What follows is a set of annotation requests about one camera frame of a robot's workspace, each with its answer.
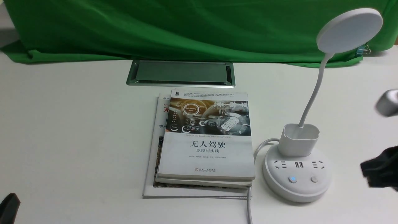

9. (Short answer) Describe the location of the blue binder clip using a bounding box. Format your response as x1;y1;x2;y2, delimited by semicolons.
355;45;371;57

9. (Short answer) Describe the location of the self-driving book, top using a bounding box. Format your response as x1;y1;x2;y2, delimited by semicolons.
157;88;255;182

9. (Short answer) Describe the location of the white desk lamp with sockets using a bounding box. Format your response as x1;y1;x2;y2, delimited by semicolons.
262;8;383;203

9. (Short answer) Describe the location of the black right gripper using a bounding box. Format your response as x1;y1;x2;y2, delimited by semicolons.
360;146;398;191

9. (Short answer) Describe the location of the green backdrop cloth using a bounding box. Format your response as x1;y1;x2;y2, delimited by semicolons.
1;0;397;68

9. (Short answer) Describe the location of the middle book in stack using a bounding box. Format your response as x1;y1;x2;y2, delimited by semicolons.
155;176;253;188

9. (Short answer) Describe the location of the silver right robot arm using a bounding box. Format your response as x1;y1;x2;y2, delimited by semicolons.
360;89;398;192

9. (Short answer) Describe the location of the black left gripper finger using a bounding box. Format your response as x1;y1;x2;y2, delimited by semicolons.
0;193;21;224

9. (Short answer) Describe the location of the large thin bottom book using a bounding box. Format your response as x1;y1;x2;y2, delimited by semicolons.
142;94;247;200

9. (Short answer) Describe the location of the silver desk cable hatch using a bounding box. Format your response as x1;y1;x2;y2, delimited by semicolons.
126;60;236;88

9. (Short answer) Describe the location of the white lamp power cable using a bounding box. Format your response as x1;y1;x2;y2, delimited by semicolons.
247;138;280;224

